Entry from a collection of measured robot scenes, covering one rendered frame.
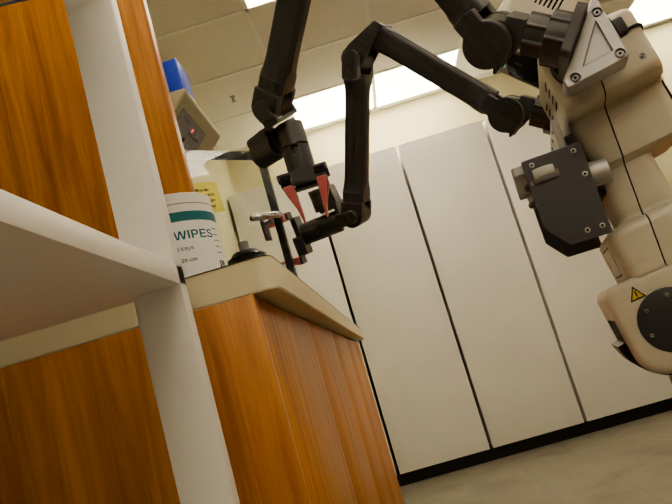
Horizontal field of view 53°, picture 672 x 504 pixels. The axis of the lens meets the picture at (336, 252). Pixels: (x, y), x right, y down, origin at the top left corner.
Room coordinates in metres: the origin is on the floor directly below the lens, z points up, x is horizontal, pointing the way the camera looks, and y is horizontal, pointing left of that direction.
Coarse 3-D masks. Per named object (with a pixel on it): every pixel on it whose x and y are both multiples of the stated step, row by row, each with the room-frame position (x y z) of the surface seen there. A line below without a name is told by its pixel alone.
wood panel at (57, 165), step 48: (0, 0) 1.39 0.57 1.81; (48, 0) 1.38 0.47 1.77; (144, 0) 1.39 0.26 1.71; (0, 48) 1.39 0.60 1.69; (48, 48) 1.38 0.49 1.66; (144, 48) 1.38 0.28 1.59; (0, 96) 1.39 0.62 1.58; (48, 96) 1.39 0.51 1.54; (144, 96) 1.38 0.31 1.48; (0, 144) 1.39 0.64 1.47; (48, 144) 1.39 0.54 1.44; (96, 144) 1.38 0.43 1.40; (48, 192) 1.39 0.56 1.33; (96, 192) 1.38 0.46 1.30
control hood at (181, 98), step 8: (176, 96) 1.45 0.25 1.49; (184, 96) 1.46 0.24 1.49; (176, 104) 1.46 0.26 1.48; (184, 104) 1.48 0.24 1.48; (192, 104) 1.52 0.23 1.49; (176, 112) 1.47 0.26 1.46; (192, 112) 1.54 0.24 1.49; (200, 112) 1.58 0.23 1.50; (200, 120) 1.60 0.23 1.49; (208, 120) 1.65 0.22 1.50; (208, 128) 1.67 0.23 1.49; (208, 136) 1.70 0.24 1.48; (216, 136) 1.75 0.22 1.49; (200, 144) 1.68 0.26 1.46; (208, 144) 1.73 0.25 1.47
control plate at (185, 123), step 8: (184, 112) 1.50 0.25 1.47; (184, 120) 1.53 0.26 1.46; (192, 120) 1.56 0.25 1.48; (184, 128) 1.55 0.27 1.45; (192, 128) 1.59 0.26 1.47; (200, 128) 1.63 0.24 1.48; (184, 136) 1.57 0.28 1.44; (192, 136) 1.61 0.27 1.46; (200, 136) 1.65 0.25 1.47; (184, 144) 1.60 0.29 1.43; (192, 144) 1.64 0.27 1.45
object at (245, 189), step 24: (192, 168) 1.52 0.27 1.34; (216, 168) 1.57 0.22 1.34; (240, 168) 1.62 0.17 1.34; (264, 168) 1.67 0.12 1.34; (240, 192) 1.60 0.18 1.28; (264, 192) 1.65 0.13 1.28; (216, 216) 1.54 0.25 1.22; (240, 216) 1.59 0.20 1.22; (240, 240) 1.58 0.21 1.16; (264, 240) 1.63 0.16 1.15; (288, 264) 1.66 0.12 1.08
